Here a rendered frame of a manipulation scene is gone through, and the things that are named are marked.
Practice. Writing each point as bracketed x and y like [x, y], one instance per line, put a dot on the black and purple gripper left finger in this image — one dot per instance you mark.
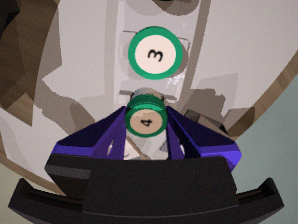
[95, 139]

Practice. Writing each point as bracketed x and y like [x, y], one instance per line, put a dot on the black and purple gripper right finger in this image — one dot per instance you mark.
[197, 140]

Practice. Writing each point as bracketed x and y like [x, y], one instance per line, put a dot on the grey flat mat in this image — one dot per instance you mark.
[239, 48]

